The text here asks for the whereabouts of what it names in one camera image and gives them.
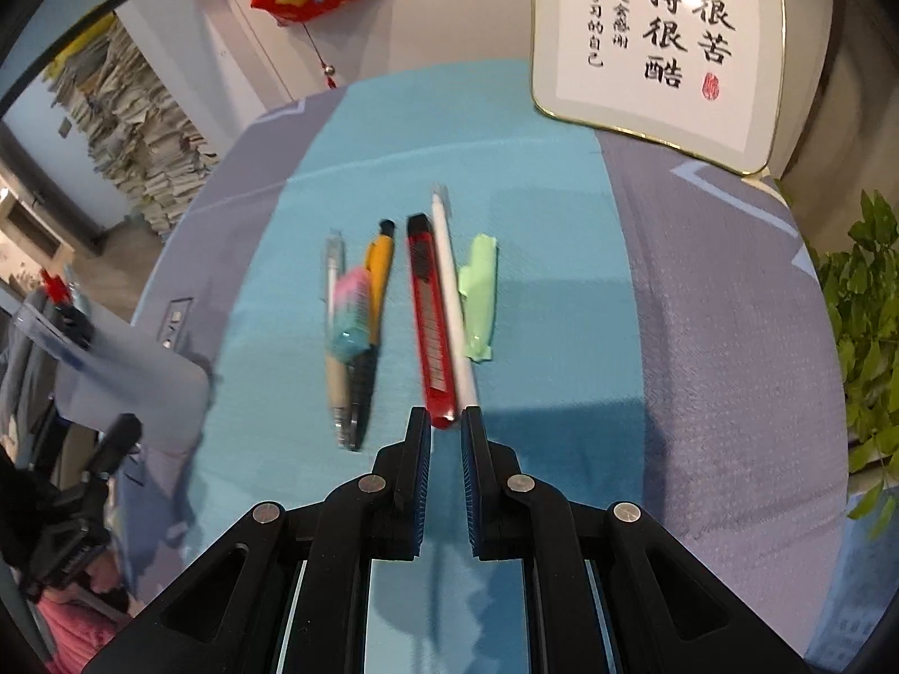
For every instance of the white pen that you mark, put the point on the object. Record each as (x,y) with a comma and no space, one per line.
(453,309)

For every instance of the red pen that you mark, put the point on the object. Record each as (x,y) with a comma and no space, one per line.
(55,286)

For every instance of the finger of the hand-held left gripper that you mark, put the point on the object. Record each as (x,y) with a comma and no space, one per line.
(116,446)

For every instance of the framed calligraphy sign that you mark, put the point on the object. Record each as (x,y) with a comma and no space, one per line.
(597,49)

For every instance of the red utility knife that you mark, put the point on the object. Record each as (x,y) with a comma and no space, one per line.
(428,309)

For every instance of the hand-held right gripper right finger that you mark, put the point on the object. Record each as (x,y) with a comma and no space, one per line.
(469,484)

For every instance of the clear pen with beige grip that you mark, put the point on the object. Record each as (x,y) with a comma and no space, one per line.
(338,379)

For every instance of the light green highlighter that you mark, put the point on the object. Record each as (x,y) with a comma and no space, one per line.
(479,295)

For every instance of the frosted plastic cup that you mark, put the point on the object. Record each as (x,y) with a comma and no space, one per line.
(154,393)

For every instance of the stack of newspapers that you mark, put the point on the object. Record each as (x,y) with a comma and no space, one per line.
(140,147)

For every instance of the pink and teal eraser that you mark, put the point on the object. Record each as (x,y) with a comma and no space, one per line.
(351,316)

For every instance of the person's pink clothing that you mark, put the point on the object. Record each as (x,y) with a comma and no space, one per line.
(77,632)

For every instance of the green potted plant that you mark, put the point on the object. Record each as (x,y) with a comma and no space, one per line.
(864,337)

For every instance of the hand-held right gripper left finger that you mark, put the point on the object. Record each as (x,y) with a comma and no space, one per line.
(423,477)

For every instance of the grey sofa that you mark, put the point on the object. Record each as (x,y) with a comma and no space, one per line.
(17,379)

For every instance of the orange pen with black grip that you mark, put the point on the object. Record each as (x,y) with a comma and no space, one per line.
(379,267)

